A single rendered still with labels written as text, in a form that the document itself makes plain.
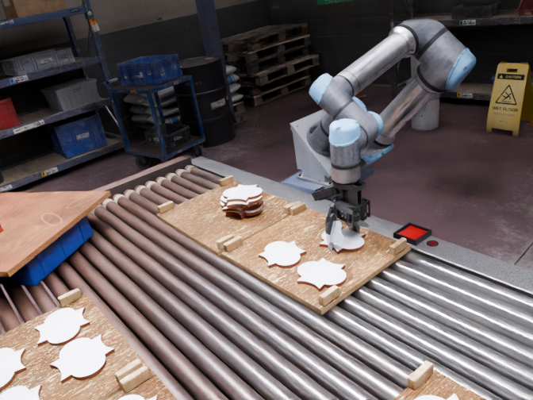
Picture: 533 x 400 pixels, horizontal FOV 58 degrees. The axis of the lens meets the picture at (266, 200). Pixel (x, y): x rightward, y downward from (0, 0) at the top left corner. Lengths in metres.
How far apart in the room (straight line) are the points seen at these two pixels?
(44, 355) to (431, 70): 1.28
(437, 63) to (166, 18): 5.65
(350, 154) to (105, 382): 0.76
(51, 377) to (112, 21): 5.63
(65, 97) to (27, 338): 4.37
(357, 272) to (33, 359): 0.80
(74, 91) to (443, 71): 4.57
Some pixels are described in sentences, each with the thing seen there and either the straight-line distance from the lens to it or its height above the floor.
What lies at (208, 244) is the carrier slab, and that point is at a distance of 1.49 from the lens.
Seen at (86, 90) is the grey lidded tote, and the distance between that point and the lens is 5.68.
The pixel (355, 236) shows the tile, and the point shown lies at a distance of 1.39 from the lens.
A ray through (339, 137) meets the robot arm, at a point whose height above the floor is 1.27.
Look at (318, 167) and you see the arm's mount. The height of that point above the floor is 0.94.
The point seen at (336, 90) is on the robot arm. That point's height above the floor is 1.35.
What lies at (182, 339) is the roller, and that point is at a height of 0.92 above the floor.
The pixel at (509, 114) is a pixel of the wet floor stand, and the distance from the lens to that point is 4.84.
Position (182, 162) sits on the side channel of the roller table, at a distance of 2.22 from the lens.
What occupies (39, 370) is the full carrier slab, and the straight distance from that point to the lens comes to 1.26.
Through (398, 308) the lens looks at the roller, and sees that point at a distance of 1.18.
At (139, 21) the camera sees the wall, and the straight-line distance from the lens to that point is 6.71.
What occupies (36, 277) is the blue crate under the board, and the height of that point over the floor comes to 0.94.
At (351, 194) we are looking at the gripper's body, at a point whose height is 1.11.
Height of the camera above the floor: 1.66
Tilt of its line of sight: 25 degrees down
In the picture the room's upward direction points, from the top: 10 degrees counter-clockwise
